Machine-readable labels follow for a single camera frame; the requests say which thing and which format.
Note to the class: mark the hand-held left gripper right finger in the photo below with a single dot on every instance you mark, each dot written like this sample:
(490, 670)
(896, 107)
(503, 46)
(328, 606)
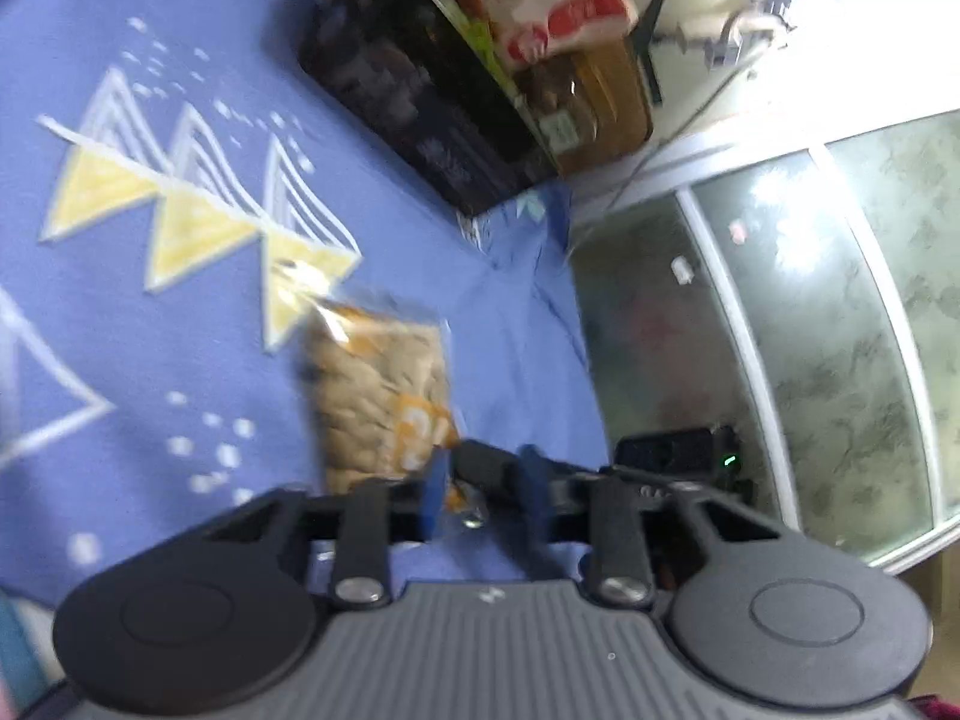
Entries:
(536, 491)

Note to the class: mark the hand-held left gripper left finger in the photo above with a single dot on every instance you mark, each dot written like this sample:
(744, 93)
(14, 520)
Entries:
(436, 491)

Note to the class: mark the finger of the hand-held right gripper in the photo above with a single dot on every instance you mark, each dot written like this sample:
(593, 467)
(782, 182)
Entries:
(487, 465)

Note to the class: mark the clear orange biscuit packet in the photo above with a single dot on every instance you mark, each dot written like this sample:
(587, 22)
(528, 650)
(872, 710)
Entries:
(375, 390)

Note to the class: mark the glass sliding door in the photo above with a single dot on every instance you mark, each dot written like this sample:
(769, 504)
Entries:
(825, 315)

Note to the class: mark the blue printed tablecloth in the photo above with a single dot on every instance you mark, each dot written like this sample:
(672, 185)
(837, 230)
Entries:
(187, 315)

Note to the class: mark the brown cardboard box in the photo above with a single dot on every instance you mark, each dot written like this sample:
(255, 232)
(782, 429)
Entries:
(615, 105)

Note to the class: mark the black box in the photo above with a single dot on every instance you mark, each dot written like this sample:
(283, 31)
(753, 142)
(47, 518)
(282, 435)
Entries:
(427, 105)

